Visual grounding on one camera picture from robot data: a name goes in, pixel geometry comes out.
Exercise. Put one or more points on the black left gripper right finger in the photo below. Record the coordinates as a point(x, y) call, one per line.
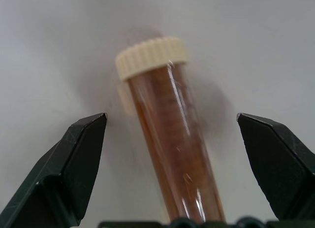
point(278, 169)

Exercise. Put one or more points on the orange test tube cream cap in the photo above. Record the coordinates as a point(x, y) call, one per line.
point(169, 129)

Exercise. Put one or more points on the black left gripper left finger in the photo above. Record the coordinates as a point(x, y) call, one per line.
point(56, 173)

